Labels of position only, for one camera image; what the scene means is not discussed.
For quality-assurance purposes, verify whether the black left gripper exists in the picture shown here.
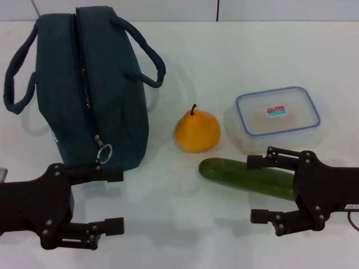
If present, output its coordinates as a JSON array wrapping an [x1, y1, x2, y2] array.
[[0, 159, 125, 250]]

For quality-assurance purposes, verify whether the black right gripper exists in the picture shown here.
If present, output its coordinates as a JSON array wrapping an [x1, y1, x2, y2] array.
[[246, 146, 359, 237]]

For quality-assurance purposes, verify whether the green cucumber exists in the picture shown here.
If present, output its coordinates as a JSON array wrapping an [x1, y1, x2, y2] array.
[[199, 157, 297, 202]]

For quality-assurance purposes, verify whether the orange-yellow pear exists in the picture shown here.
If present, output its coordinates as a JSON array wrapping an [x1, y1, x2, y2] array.
[[174, 103, 222, 154]]

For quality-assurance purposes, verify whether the dark teal zippered lunch bag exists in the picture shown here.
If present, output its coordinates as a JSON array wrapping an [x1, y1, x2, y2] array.
[[3, 6, 167, 172]]

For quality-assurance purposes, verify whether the grey right arm cable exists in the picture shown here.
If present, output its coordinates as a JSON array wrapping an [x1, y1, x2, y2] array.
[[347, 210, 359, 232]]

